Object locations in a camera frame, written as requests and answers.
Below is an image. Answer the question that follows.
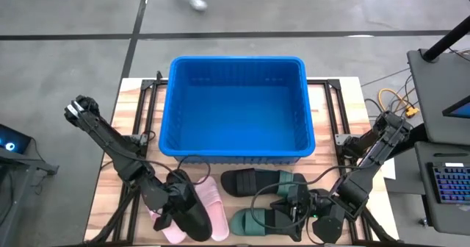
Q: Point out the black round pole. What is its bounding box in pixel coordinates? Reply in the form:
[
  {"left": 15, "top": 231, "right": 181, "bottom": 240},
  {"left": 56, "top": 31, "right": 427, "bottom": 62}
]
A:
[{"left": 421, "top": 14, "right": 470, "bottom": 62}]

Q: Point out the green slide sandal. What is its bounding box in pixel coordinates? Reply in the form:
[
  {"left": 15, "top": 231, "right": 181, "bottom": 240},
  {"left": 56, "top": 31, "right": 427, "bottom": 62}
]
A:
[
  {"left": 275, "top": 170, "right": 308, "bottom": 198},
  {"left": 229, "top": 207, "right": 272, "bottom": 237}
]

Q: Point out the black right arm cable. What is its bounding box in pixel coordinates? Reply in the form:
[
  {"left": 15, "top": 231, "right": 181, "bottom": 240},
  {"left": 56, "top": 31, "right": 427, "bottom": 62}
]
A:
[{"left": 250, "top": 165, "right": 353, "bottom": 230}]

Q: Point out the computer with blue light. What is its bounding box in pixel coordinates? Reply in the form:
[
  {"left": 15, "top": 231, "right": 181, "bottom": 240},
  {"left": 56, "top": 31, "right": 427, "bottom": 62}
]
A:
[{"left": 0, "top": 123, "right": 32, "bottom": 154}]

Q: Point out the yellow cable with connector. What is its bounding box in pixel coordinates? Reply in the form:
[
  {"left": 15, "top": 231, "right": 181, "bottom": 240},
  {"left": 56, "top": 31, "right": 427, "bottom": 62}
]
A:
[{"left": 377, "top": 87, "right": 420, "bottom": 118}]

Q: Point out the pink slide sandal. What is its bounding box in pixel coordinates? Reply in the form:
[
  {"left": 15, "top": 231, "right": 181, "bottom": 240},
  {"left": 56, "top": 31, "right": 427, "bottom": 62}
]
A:
[
  {"left": 193, "top": 176, "right": 231, "bottom": 242},
  {"left": 146, "top": 205, "right": 187, "bottom": 245}
]

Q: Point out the blue plastic bin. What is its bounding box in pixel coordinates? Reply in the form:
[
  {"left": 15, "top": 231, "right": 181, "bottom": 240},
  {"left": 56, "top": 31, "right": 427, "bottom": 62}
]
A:
[{"left": 158, "top": 55, "right": 317, "bottom": 165}]

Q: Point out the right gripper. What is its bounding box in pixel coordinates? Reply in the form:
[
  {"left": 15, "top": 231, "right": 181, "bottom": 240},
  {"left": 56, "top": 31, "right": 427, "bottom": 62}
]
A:
[{"left": 271, "top": 184, "right": 320, "bottom": 243}]

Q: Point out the backlit computer keyboard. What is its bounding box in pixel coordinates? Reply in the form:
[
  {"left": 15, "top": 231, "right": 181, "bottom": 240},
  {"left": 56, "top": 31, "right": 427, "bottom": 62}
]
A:
[{"left": 426, "top": 161, "right": 470, "bottom": 205}]

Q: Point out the black metal stand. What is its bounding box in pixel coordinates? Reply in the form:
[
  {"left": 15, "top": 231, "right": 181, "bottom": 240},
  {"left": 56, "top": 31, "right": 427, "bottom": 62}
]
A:
[{"left": 0, "top": 147, "right": 59, "bottom": 247}]

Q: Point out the black aluminium rig frame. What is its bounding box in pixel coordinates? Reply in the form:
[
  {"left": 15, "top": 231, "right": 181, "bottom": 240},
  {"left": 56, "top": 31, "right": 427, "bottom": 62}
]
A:
[{"left": 83, "top": 78, "right": 400, "bottom": 246}]

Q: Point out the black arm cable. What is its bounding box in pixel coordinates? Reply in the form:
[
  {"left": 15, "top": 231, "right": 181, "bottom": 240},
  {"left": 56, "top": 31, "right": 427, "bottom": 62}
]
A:
[
  {"left": 250, "top": 165, "right": 353, "bottom": 230},
  {"left": 145, "top": 154, "right": 212, "bottom": 186}
]

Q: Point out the grey desk with keyboard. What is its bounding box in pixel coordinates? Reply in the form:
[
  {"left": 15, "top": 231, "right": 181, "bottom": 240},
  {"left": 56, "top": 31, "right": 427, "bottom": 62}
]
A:
[{"left": 413, "top": 140, "right": 470, "bottom": 237}]

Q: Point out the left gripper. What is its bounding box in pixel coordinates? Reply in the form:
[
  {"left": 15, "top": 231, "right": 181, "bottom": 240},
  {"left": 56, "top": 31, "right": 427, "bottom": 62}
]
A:
[{"left": 153, "top": 169, "right": 199, "bottom": 232}]

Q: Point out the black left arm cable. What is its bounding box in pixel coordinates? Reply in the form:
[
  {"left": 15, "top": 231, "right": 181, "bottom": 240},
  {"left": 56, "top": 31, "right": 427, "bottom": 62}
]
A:
[{"left": 145, "top": 154, "right": 212, "bottom": 186}]

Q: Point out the grey desk with pole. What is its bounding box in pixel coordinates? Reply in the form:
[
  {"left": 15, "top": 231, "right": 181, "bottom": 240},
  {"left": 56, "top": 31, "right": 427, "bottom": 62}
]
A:
[{"left": 406, "top": 48, "right": 470, "bottom": 146}]

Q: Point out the black flat monitor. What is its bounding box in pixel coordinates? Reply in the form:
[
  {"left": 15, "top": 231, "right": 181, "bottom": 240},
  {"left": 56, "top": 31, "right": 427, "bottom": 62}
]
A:
[{"left": 441, "top": 95, "right": 470, "bottom": 120}]

